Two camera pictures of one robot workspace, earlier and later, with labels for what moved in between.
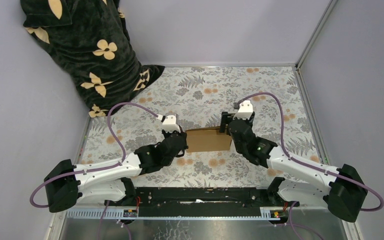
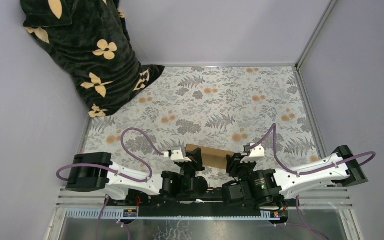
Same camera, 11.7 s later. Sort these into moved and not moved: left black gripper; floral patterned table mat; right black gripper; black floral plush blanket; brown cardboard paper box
Moved: brown cardboard paper box; left black gripper; right black gripper
Not moved: black floral plush blanket; floral patterned table mat
